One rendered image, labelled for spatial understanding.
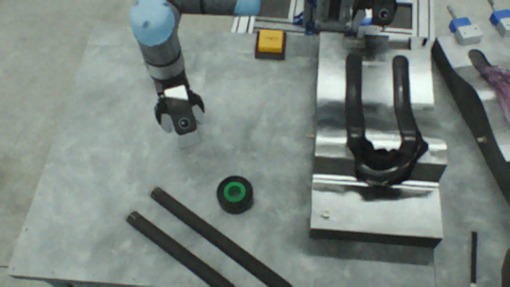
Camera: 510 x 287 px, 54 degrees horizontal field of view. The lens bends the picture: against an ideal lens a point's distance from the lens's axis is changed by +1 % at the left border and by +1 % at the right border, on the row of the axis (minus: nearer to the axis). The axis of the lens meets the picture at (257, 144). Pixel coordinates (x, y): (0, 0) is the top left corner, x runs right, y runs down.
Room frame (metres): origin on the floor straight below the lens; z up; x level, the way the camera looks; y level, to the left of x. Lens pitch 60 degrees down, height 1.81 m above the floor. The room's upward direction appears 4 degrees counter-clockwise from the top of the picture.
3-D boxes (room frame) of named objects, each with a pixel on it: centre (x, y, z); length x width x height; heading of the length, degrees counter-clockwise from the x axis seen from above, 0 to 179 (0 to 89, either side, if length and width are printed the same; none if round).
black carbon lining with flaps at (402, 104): (0.59, -0.28, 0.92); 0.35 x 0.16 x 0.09; 171
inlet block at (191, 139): (0.66, 0.18, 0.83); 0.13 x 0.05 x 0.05; 14
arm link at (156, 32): (0.64, 0.17, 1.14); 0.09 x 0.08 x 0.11; 171
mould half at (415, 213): (0.57, -0.26, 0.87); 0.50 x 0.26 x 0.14; 171
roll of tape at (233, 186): (0.45, 0.06, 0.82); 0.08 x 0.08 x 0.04
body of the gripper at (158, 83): (0.65, 0.17, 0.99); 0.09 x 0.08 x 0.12; 14
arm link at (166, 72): (0.64, 0.17, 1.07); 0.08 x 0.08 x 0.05
